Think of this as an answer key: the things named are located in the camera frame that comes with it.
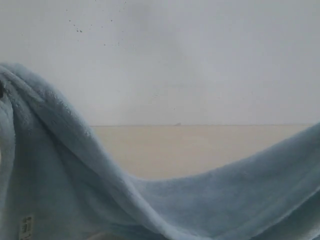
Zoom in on light blue terry towel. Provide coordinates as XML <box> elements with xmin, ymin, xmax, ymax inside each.
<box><xmin>0</xmin><ymin>63</ymin><xmax>320</xmax><ymax>240</ymax></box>

